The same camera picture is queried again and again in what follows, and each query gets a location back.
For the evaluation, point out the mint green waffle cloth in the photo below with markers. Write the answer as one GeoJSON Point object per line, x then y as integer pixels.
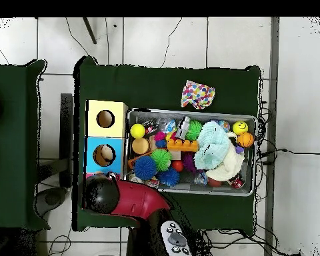
{"type": "Point", "coordinates": [213, 145]}

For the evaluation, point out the colourful spotted cloth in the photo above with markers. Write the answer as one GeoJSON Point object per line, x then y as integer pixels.
{"type": "Point", "coordinates": [197, 94]}

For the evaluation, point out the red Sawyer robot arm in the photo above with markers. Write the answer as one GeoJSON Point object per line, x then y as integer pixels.
{"type": "Point", "coordinates": [138, 200]}

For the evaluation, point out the clear mesh bin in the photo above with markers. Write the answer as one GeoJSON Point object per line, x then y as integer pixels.
{"type": "Point", "coordinates": [189, 190]}

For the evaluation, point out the wooden box with three holes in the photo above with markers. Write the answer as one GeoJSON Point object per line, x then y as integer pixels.
{"type": "Point", "coordinates": [92, 149]}

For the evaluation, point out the green spiky rubber ball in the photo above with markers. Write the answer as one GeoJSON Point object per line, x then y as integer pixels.
{"type": "Point", "coordinates": [161, 159]}
{"type": "Point", "coordinates": [194, 130]}

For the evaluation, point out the toy hamburger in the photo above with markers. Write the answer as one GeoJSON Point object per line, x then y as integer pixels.
{"type": "Point", "coordinates": [140, 146]}

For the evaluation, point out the orange studded building brick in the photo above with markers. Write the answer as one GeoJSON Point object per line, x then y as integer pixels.
{"type": "Point", "coordinates": [182, 145]}

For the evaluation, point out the yellow tennis ball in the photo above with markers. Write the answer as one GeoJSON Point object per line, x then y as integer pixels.
{"type": "Point", "coordinates": [137, 131]}

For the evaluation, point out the silver plastic toy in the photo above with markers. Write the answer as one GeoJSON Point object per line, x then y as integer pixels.
{"type": "Point", "coordinates": [183, 127]}

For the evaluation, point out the blue spiky rubber ball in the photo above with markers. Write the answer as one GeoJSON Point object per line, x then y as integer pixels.
{"type": "Point", "coordinates": [145, 168]}

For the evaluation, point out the dark green tablecloth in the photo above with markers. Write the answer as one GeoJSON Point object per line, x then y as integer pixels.
{"type": "Point", "coordinates": [13, 160]}
{"type": "Point", "coordinates": [162, 88]}

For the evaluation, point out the cream waffle cloth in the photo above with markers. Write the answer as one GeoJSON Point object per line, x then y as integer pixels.
{"type": "Point", "coordinates": [229, 165]}

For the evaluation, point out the yellow smiley ball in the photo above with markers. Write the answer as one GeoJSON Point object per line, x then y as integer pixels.
{"type": "Point", "coordinates": [240, 127]}

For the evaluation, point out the orange basketball toy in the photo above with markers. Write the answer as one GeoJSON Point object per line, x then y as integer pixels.
{"type": "Point", "coordinates": [245, 139]}

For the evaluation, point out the black upright panel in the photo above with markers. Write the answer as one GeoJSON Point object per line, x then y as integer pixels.
{"type": "Point", "coordinates": [66, 133]}

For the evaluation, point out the grey rounded stand base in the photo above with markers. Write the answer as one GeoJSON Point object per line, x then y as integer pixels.
{"type": "Point", "coordinates": [52, 198]}

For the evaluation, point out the black rod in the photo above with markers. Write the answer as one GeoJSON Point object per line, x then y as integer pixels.
{"type": "Point", "coordinates": [90, 30]}

